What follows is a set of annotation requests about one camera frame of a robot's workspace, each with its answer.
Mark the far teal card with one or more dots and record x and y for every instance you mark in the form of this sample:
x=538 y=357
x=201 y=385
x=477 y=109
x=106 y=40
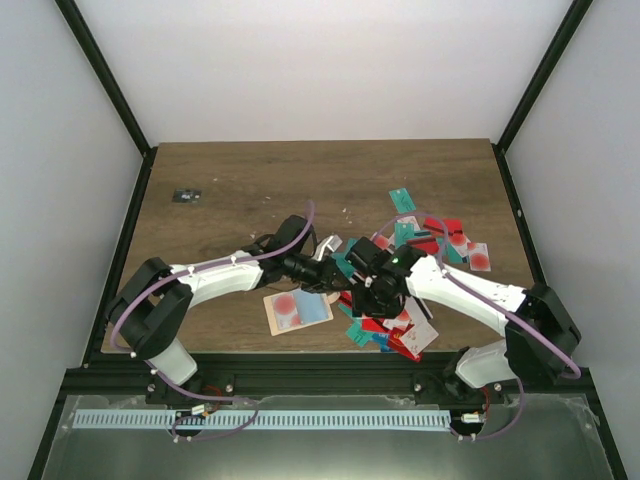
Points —
x=402 y=200

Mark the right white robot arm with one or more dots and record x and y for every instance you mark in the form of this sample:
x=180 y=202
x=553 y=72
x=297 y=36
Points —
x=538 y=334

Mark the white card red pattern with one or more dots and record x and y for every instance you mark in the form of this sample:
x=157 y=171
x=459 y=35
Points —
x=417 y=337

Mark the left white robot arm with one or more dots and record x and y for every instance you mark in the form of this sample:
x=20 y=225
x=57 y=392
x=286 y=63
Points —
x=148 y=311

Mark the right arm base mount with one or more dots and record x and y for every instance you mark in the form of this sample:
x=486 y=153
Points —
x=445 y=389

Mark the small black card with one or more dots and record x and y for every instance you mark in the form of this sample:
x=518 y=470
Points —
x=186 y=196

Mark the red card black stripe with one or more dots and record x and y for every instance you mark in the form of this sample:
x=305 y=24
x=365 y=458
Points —
x=375 y=325

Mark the teal VIP card front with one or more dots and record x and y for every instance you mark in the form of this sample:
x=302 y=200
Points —
x=359 y=336

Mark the light blue slotted cable duct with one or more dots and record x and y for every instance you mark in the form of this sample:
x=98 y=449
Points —
x=418 y=420

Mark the far red card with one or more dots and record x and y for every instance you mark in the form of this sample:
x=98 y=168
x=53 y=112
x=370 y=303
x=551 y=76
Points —
x=453 y=226

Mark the black frame rail front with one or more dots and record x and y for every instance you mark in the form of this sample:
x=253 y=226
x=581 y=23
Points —
x=263 y=375

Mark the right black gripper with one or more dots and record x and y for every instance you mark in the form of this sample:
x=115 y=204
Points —
x=361 y=305

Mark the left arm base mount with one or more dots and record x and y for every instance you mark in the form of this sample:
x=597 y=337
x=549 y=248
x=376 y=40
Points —
x=206 y=381

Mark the beige card holder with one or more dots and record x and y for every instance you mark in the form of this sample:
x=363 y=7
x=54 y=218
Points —
x=294 y=310

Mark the white card red dot right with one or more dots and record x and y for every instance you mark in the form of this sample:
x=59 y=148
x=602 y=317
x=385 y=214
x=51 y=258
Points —
x=478 y=257

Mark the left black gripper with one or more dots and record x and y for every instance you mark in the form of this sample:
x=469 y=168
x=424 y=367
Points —
x=323 y=281

